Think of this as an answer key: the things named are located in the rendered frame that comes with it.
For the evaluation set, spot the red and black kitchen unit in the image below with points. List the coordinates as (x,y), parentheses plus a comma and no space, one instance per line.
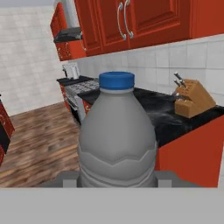
(4,131)

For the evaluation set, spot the red base cupboard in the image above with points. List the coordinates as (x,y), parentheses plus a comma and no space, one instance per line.
(192,151)

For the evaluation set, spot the silver stove with hob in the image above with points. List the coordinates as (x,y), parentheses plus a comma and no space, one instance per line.
(80,87)

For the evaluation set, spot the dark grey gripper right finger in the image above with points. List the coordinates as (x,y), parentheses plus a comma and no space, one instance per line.
(167,178)

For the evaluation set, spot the red wall cupboard door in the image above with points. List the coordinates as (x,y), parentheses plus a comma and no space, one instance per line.
(112,23)
(160,20)

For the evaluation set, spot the red wall cupboard panel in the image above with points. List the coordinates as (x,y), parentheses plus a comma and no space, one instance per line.
(207,17)

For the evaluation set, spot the silver and black range hood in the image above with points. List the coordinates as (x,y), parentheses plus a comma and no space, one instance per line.
(68,32)

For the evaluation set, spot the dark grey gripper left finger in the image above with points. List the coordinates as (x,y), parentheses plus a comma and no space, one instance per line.
(68,178)

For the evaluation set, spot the red wall cupboard run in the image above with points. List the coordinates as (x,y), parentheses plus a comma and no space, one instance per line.
(68,51)

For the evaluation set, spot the grey bottle with blue cap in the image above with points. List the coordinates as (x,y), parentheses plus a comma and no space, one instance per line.
(116,131)

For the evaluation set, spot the wooden knife block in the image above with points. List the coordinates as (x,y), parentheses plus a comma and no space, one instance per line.
(194,100)

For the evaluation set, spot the white small appliance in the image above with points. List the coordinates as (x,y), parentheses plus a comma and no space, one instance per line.
(71,70)

